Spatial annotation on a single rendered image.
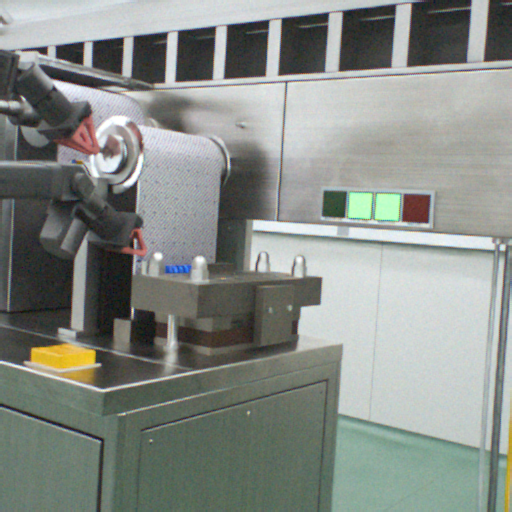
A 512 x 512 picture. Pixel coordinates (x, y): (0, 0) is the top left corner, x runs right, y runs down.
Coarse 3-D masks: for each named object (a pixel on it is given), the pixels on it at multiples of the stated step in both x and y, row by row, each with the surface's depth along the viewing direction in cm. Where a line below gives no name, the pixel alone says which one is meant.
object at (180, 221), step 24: (144, 192) 142; (168, 192) 147; (192, 192) 153; (216, 192) 159; (144, 216) 142; (168, 216) 148; (192, 216) 153; (216, 216) 159; (144, 240) 143; (168, 240) 148; (192, 240) 154; (168, 264) 149
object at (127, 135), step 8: (112, 128) 143; (120, 128) 142; (128, 136) 141; (128, 144) 141; (136, 144) 140; (128, 152) 141; (136, 152) 140; (128, 160) 141; (136, 160) 140; (96, 168) 146; (128, 168) 141; (104, 176) 145; (112, 176) 143; (120, 176) 142; (128, 176) 141; (136, 184) 146
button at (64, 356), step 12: (36, 348) 116; (48, 348) 117; (60, 348) 118; (72, 348) 118; (84, 348) 119; (36, 360) 116; (48, 360) 114; (60, 360) 113; (72, 360) 114; (84, 360) 116
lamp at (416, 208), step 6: (408, 198) 143; (414, 198) 142; (420, 198) 141; (426, 198) 140; (408, 204) 143; (414, 204) 142; (420, 204) 141; (426, 204) 140; (408, 210) 143; (414, 210) 142; (420, 210) 141; (426, 210) 140; (408, 216) 143; (414, 216) 142; (420, 216) 141; (426, 216) 140
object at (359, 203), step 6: (354, 198) 149; (360, 198) 149; (366, 198) 148; (354, 204) 149; (360, 204) 149; (366, 204) 148; (348, 210) 150; (354, 210) 149; (360, 210) 149; (366, 210) 148; (348, 216) 150; (354, 216) 149; (360, 216) 149; (366, 216) 148
